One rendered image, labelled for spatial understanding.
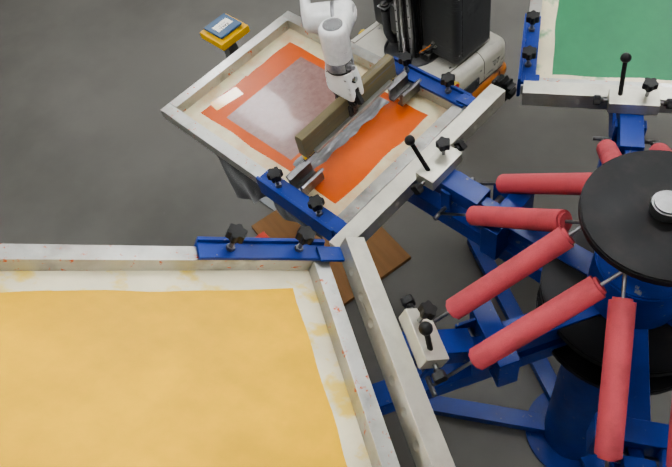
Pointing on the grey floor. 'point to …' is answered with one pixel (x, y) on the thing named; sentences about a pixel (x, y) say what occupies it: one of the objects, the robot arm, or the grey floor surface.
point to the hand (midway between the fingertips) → (348, 105)
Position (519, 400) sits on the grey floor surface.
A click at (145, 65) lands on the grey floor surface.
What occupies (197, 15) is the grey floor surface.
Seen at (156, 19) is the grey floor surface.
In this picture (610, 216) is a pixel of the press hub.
